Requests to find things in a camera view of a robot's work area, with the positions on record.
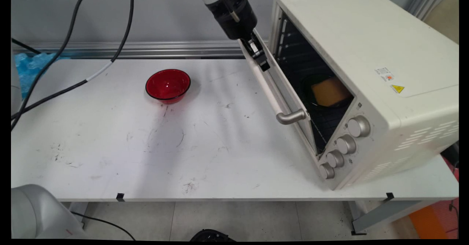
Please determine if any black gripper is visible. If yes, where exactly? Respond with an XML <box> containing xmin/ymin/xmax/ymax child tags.
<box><xmin>205</xmin><ymin>0</ymin><xmax>271</xmax><ymax>72</ymax></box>

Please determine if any oven glass door with handle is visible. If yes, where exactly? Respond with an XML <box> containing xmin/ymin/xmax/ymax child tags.
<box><xmin>237</xmin><ymin>29</ymin><xmax>320</xmax><ymax>158</ymax></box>

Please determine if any yellow food in dark pan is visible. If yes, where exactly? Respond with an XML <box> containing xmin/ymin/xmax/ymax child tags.
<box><xmin>301</xmin><ymin>74</ymin><xmax>354</xmax><ymax>110</ymax></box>

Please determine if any yellow bread slice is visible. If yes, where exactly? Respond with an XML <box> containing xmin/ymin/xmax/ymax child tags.
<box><xmin>311</xmin><ymin>77</ymin><xmax>352</xmax><ymax>107</ymax></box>

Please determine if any red bowl with black rim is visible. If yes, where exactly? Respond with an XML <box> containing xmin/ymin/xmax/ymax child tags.
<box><xmin>145</xmin><ymin>69</ymin><xmax>191</xmax><ymax>104</ymax></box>

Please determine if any cream toaster oven body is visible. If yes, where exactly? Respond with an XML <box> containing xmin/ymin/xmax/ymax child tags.
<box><xmin>269</xmin><ymin>0</ymin><xmax>459</xmax><ymax>191</ymax></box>

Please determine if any largest silver oven knob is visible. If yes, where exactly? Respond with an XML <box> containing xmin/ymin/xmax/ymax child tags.
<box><xmin>347</xmin><ymin>115</ymin><xmax>371</xmax><ymax>138</ymax></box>

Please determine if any white label sticker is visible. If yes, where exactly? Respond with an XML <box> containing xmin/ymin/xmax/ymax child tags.
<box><xmin>374</xmin><ymin>67</ymin><xmax>395</xmax><ymax>82</ymax></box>

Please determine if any smallest silver oven knob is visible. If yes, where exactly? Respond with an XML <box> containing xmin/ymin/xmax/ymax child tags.
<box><xmin>319</xmin><ymin>163</ymin><xmax>335</xmax><ymax>180</ymax></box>

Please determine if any black round object on floor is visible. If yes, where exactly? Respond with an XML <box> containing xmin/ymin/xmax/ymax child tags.
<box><xmin>189</xmin><ymin>229</ymin><xmax>237</xmax><ymax>242</ymax></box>

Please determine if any grey metal table leg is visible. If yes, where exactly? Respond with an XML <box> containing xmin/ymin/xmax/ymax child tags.
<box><xmin>344</xmin><ymin>200</ymin><xmax>436</xmax><ymax>236</ymax></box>

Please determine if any blue bubble wrap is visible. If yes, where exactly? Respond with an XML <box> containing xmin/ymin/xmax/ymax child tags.
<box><xmin>15</xmin><ymin>52</ymin><xmax>69</xmax><ymax>99</ymax></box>

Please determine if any orange floor panel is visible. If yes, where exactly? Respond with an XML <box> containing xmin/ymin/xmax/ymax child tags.
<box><xmin>409</xmin><ymin>205</ymin><xmax>441</xmax><ymax>240</ymax></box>

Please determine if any black cable with metal plug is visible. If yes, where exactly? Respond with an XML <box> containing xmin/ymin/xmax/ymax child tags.
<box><xmin>216</xmin><ymin>0</ymin><xmax>241</xmax><ymax>23</ymax></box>

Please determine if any aluminium rail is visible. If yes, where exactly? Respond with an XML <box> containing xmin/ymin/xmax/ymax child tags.
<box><xmin>11</xmin><ymin>41</ymin><xmax>270</xmax><ymax>59</ymax></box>

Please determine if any wire oven rack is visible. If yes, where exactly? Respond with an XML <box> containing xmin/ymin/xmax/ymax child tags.
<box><xmin>306</xmin><ymin>104</ymin><xmax>348</xmax><ymax>154</ymax></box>

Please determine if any black cable with white tape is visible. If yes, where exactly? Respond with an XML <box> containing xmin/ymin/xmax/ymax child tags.
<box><xmin>11</xmin><ymin>0</ymin><xmax>134</xmax><ymax>121</ymax></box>

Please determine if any aluminium corner post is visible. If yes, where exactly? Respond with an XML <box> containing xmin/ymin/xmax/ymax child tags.
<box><xmin>407</xmin><ymin>0</ymin><xmax>446</xmax><ymax>20</ymax></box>

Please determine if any plain black hanging cable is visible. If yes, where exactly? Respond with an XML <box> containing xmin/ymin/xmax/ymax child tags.
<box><xmin>11</xmin><ymin>0</ymin><xmax>91</xmax><ymax>131</ymax></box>

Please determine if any black cable on floor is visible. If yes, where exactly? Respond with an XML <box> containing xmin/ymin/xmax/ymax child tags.
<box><xmin>71</xmin><ymin>211</ymin><xmax>136</xmax><ymax>241</ymax></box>

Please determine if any thin black cable behind table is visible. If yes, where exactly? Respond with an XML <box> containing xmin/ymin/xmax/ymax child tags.
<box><xmin>11</xmin><ymin>38</ymin><xmax>41</xmax><ymax>54</ymax></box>

